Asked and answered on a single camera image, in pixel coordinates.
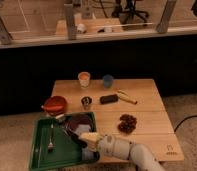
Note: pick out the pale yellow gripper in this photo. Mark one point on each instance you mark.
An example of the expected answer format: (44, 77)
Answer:
(92, 139)

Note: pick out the black handled dish brush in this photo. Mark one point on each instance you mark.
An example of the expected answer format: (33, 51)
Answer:
(62, 119)

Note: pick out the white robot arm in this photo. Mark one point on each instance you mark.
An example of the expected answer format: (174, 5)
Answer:
(111, 146)

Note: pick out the purple bowl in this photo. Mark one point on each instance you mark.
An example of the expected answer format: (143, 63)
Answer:
(79, 124)

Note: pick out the red bowl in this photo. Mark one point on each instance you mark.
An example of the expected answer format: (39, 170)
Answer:
(55, 105)

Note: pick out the blue sponge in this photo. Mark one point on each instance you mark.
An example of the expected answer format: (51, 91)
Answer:
(88, 155)

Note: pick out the small metal cup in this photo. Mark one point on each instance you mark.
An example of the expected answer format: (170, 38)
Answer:
(86, 102)

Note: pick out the green plastic tray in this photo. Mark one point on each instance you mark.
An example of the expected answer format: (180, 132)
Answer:
(65, 153)

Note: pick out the dark red grape bunch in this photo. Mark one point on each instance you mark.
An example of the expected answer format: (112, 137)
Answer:
(127, 123)

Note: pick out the black rectangular block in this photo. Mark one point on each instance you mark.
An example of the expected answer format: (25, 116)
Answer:
(108, 99)

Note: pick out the yellow banana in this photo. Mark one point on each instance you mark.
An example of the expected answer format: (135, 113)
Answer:
(123, 96)

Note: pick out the orange white cup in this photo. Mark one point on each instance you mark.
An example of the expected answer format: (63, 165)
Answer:
(84, 79)

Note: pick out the blue cup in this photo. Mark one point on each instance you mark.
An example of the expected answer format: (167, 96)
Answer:
(107, 80)

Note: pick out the black office chair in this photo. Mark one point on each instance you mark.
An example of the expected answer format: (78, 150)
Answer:
(129, 11)

